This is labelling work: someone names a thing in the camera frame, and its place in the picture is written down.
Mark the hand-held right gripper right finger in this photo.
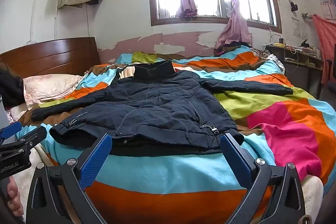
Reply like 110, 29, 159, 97
219, 133, 307, 224

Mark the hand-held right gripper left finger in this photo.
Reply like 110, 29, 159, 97
26, 133, 113, 224

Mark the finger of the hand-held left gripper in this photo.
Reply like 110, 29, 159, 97
0, 125, 48, 153
0, 121, 22, 145

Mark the navy padded jacket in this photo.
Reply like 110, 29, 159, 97
31, 60, 294, 157

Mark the pile of dark clothes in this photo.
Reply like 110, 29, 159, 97
214, 40, 253, 56

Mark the person's left hand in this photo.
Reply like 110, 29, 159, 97
6, 177, 22, 217

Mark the dark cloth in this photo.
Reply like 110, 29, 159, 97
0, 62, 25, 107

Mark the pale floral pillow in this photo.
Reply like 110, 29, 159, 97
23, 74, 85, 110

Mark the multicoloured patchwork blanket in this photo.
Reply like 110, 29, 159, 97
16, 45, 336, 224

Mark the brown wooden headboard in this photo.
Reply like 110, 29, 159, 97
0, 37, 102, 79

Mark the dark wooden desk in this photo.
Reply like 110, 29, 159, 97
265, 42, 325, 99

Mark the red checked cloth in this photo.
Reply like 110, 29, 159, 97
312, 13, 336, 84

